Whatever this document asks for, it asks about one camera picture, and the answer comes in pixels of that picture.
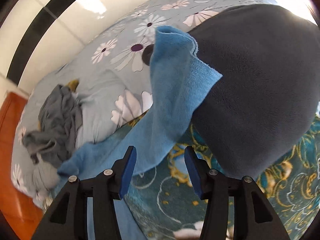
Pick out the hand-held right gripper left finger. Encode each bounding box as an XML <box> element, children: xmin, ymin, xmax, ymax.
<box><xmin>31</xmin><ymin>145</ymin><xmax>137</xmax><ymax>240</ymax></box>

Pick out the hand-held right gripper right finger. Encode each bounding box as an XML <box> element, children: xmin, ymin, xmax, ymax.
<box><xmin>184</xmin><ymin>145</ymin><xmax>292</xmax><ymax>240</ymax></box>

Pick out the blue towel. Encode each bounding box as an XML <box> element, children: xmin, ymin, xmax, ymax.
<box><xmin>57</xmin><ymin>25</ymin><xmax>223</xmax><ymax>240</ymax></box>

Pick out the grey floral duvet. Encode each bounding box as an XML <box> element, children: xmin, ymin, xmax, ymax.
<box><xmin>11</xmin><ymin>0</ymin><xmax>278</xmax><ymax>208</ymax></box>

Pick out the grey garment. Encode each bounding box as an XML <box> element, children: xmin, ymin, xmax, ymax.
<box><xmin>22</xmin><ymin>84</ymin><xmax>83</xmax><ymax>168</ymax></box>

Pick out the teal floral blanket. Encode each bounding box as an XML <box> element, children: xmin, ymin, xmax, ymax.
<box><xmin>110</xmin><ymin>112</ymin><xmax>320</xmax><ymax>240</ymax></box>

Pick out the yellow knit garment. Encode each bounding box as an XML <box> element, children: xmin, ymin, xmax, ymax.
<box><xmin>65</xmin><ymin>79</ymin><xmax>80</xmax><ymax>90</ymax></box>

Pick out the dark grey fleece cloth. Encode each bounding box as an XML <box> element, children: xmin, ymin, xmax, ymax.
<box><xmin>142</xmin><ymin>4</ymin><xmax>319</xmax><ymax>180</ymax></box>

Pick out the wooden headboard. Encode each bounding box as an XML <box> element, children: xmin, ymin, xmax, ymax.
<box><xmin>0</xmin><ymin>92</ymin><xmax>47</xmax><ymax>230</ymax></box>

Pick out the white wardrobe with black stripe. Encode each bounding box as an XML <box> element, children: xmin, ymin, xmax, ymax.
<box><xmin>0</xmin><ymin>0</ymin><xmax>175</xmax><ymax>95</ymax></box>

